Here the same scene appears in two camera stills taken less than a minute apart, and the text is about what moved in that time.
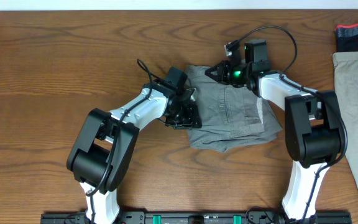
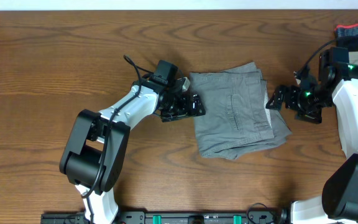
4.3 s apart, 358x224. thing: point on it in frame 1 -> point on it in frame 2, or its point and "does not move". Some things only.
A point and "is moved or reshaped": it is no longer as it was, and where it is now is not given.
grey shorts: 231,117 is moved or reshaped
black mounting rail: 198,217 does not move
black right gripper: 222,76 -> 293,92
